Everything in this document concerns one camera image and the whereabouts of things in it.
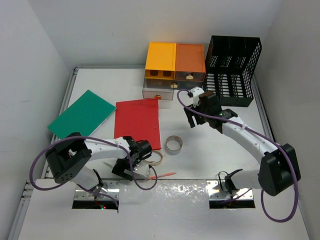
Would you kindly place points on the silver tape roll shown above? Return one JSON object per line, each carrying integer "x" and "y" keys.
{"x": 173, "y": 144}

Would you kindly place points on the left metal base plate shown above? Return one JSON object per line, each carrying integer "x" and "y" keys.
{"x": 110, "y": 188}

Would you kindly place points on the orange drawer box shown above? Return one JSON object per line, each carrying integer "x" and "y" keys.
{"x": 190, "y": 62}

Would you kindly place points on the orange highlighter pen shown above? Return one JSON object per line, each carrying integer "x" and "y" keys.
{"x": 161, "y": 176}

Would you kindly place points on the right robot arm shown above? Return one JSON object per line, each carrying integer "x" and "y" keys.
{"x": 278, "y": 164}

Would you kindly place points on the black mesh file organizer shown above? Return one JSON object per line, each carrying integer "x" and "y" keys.
{"x": 230, "y": 64}

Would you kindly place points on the yellow drawer box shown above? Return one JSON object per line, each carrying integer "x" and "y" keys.
{"x": 159, "y": 73}

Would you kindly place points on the grey bottom drawer box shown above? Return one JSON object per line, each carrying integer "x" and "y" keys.
{"x": 173, "y": 84}

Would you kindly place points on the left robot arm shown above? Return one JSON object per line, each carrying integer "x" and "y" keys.
{"x": 68, "y": 158}

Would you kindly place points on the beige masking tape roll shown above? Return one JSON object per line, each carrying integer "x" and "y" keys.
{"x": 156, "y": 158}

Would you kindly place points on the white foam front board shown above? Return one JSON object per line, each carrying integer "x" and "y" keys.
{"x": 173, "y": 210}

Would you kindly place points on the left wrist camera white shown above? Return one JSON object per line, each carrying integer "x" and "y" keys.
{"x": 142, "y": 171}

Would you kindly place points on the metal base plate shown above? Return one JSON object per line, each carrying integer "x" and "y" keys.
{"x": 110, "y": 188}
{"x": 215, "y": 193}

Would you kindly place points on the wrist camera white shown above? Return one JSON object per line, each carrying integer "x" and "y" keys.
{"x": 195, "y": 93}
{"x": 142, "y": 171}

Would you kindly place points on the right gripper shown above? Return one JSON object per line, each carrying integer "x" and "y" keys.
{"x": 190, "y": 114}

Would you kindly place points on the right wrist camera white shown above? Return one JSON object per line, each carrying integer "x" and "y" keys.
{"x": 195, "y": 93}

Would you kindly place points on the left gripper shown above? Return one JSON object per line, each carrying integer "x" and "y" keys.
{"x": 119, "y": 168}

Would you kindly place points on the green notebook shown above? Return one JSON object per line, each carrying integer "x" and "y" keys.
{"x": 84, "y": 116}

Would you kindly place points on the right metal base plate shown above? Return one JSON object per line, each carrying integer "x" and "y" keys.
{"x": 215, "y": 193}

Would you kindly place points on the red folder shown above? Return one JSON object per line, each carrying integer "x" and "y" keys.
{"x": 140, "y": 120}

